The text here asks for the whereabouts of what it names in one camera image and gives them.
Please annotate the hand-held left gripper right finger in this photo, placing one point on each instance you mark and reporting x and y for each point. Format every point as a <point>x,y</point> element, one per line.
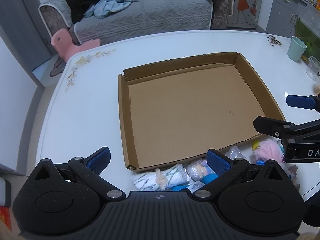
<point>218,163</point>

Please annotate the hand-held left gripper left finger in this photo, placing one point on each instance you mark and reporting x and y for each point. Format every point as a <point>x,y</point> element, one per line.
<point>98,161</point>

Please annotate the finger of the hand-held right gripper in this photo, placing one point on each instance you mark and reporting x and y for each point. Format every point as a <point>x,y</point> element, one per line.
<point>272,127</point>
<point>300,102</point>

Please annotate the blue mesh grey sock bundle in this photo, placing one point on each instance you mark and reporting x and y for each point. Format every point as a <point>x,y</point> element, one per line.
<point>210,178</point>

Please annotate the clear plastic-wrapped bundle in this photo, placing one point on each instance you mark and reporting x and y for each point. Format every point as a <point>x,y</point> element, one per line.
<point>233,153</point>

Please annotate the purple plastic-wrapped sock bundle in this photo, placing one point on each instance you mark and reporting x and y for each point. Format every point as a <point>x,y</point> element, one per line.
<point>196,170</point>

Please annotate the pink fluffy sock bundle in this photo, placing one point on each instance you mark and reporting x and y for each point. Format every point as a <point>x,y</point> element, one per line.
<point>268,152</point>

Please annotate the large grey sock bundle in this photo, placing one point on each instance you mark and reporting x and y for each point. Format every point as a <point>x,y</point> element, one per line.
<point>293,177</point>

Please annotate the white striped sock bundle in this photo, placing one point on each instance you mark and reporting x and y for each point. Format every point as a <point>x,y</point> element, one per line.
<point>147,180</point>

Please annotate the shallow cardboard box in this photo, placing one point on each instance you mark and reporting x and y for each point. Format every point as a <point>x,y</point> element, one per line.
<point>187,115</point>

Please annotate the yellow cloth item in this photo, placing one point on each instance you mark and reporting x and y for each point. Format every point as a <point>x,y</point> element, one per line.
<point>256,145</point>

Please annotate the clear plastic cup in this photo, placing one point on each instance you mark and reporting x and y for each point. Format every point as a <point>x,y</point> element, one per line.
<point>313,68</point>

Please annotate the green cup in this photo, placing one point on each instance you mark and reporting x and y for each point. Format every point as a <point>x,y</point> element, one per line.
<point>296,50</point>

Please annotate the person's dark pants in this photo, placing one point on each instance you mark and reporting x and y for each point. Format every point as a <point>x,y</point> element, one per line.
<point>312,207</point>

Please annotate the pile of seed shells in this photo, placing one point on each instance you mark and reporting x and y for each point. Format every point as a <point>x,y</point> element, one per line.
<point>274,40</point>

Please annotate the glass fish tank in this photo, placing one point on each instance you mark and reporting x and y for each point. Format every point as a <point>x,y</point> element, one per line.
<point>310,27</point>

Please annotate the grey cabinet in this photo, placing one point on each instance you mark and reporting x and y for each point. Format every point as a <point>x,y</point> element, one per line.
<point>280,12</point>

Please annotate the patterned floor mat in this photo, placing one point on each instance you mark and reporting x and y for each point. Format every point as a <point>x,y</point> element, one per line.
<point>57,67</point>

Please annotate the red packet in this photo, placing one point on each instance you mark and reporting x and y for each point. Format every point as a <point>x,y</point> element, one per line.
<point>4,205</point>

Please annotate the figure printed panel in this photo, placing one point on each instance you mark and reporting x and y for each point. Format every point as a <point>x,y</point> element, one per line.
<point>246,7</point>

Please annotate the pink child chair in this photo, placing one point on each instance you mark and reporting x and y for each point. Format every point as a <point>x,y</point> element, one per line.
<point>65,45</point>

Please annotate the grey sofa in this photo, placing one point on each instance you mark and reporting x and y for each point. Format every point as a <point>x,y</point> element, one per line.
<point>155,15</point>

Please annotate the grey door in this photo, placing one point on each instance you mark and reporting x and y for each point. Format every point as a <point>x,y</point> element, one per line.
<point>22,15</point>

